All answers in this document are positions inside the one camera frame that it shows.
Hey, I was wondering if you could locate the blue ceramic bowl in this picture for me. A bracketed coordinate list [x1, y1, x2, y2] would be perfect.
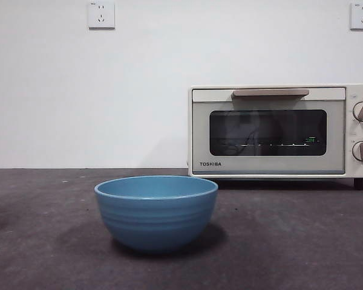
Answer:
[93, 175, 219, 254]

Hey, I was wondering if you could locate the cream Toshiba toaster oven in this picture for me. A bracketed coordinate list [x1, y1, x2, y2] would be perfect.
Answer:
[187, 83, 363, 191]

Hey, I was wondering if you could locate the glass oven door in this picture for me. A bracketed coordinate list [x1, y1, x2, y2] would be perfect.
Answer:
[191, 86, 346, 175]

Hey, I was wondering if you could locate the beige oven door handle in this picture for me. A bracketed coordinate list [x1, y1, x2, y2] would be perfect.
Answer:
[231, 89, 310, 99]

